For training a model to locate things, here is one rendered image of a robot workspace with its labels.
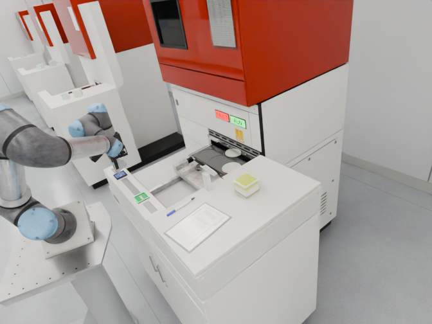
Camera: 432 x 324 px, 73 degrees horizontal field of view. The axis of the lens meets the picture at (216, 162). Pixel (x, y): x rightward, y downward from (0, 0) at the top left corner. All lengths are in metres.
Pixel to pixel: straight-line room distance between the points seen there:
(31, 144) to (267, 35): 0.94
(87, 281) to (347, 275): 1.54
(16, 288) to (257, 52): 1.34
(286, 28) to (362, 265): 1.56
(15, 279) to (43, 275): 0.12
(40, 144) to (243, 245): 0.69
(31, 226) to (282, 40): 1.23
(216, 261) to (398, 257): 1.57
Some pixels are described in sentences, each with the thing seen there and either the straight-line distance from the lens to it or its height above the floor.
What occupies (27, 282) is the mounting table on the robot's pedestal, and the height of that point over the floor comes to 0.82.
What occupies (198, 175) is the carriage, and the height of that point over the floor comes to 0.88.
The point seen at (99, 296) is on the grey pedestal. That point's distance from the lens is 1.70.
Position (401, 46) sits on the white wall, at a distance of 2.58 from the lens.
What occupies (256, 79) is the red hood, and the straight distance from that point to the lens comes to 1.28.
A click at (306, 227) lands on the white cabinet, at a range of 1.30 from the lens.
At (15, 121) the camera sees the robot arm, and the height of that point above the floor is 1.47.
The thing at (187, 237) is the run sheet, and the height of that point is 0.97.
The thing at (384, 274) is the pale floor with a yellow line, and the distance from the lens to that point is 2.22.
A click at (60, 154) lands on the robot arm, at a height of 1.35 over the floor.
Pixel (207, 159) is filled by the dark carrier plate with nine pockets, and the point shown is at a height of 0.90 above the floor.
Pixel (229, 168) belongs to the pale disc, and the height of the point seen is 0.90.
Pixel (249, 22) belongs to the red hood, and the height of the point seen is 1.55.
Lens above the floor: 1.71
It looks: 32 degrees down
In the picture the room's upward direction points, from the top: 10 degrees counter-clockwise
